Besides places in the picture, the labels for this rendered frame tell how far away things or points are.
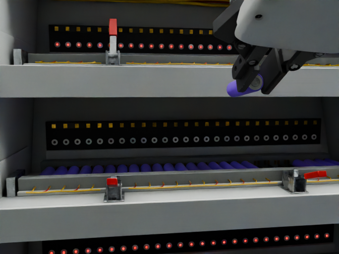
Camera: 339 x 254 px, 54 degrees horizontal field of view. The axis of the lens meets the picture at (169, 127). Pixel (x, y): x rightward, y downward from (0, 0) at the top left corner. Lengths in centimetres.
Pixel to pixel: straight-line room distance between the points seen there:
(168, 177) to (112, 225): 11
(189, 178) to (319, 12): 33
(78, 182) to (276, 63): 32
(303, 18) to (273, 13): 2
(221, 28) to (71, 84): 28
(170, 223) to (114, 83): 21
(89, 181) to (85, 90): 13
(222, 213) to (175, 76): 21
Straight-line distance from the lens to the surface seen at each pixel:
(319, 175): 47
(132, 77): 49
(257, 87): 34
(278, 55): 32
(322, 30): 27
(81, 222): 46
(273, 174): 55
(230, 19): 26
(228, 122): 66
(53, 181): 51
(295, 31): 26
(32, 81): 50
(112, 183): 40
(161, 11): 77
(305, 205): 52
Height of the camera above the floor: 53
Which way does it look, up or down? 11 degrees up
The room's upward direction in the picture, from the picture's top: 2 degrees counter-clockwise
